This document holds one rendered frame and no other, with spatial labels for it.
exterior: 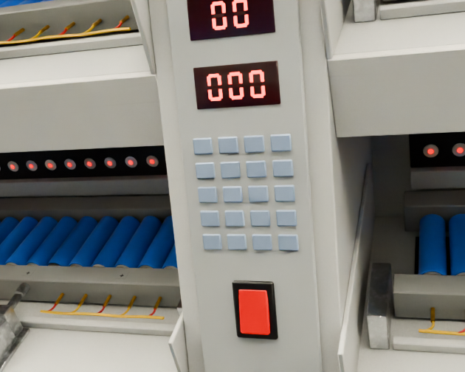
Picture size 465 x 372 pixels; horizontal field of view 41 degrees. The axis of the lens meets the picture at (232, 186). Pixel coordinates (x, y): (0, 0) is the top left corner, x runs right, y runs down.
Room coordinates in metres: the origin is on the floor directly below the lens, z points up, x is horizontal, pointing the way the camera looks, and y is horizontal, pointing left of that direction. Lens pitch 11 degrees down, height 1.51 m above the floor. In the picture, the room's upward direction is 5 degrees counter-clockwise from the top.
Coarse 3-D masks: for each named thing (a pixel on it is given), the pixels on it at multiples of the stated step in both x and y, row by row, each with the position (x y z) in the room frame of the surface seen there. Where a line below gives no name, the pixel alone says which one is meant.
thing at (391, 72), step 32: (320, 0) 0.31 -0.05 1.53; (352, 0) 0.35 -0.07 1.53; (384, 0) 0.37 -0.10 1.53; (416, 0) 0.37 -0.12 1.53; (448, 0) 0.34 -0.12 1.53; (352, 32) 0.34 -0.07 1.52; (384, 32) 0.33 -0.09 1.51; (416, 32) 0.32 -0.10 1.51; (448, 32) 0.32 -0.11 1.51; (352, 64) 0.31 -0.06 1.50; (384, 64) 0.31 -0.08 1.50; (416, 64) 0.30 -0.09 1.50; (448, 64) 0.30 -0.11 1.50; (352, 96) 0.32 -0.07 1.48; (384, 96) 0.31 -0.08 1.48; (416, 96) 0.31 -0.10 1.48; (448, 96) 0.31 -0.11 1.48; (352, 128) 0.33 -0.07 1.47; (384, 128) 0.32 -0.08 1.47; (416, 128) 0.32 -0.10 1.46; (448, 128) 0.31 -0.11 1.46
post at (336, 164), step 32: (160, 0) 0.34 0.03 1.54; (160, 32) 0.34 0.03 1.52; (320, 32) 0.32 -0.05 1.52; (160, 64) 0.35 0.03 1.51; (320, 64) 0.32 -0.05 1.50; (160, 96) 0.35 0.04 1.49; (320, 96) 0.32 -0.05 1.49; (320, 128) 0.32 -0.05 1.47; (320, 160) 0.32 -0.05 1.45; (352, 160) 0.39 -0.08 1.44; (320, 192) 0.32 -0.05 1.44; (352, 192) 0.38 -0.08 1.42; (320, 224) 0.32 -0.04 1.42; (352, 224) 0.38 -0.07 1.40; (192, 256) 0.34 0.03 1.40; (320, 256) 0.32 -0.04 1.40; (352, 256) 0.37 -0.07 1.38; (192, 288) 0.34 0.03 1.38; (320, 288) 0.32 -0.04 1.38; (192, 320) 0.34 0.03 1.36; (320, 320) 0.32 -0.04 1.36; (192, 352) 0.35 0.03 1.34
